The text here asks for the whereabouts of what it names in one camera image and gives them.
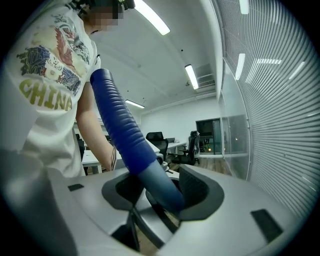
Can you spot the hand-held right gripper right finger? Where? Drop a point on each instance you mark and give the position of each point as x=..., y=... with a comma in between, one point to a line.
x=232, y=212

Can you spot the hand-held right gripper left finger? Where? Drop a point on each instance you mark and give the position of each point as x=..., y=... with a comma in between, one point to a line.
x=95, y=200

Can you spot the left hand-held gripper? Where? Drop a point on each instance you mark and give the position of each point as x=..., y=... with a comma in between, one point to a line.
x=113, y=157

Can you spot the blue mop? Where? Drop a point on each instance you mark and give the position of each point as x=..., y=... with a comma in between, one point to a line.
x=122, y=125

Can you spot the person's left forearm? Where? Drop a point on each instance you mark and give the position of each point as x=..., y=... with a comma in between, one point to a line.
x=92, y=130

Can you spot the small white desk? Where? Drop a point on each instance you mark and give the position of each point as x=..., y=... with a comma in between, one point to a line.
x=93, y=160

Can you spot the black headrest office chair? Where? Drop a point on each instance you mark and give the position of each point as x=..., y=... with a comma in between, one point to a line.
x=192, y=147

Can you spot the dark window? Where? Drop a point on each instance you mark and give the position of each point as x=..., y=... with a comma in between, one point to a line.
x=208, y=136

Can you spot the long white desk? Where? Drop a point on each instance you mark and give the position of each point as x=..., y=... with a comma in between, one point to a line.
x=177, y=145

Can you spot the white venetian blinds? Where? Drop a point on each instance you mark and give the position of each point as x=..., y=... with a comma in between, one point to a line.
x=280, y=140

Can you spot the white printed t-shirt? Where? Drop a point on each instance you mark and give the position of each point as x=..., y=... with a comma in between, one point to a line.
x=45, y=125

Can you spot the long ceiling light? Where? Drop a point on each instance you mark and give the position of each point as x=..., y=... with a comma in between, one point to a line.
x=153, y=17
x=135, y=103
x=191, y=76

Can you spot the ceiling air vent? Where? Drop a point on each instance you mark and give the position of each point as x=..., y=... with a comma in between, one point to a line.
x=206, y=75

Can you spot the person's head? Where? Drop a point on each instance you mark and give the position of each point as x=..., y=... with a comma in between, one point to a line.
x=105, y=17

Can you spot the black head-mounted camera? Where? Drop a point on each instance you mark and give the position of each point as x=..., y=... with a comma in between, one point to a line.
x=126, y=3

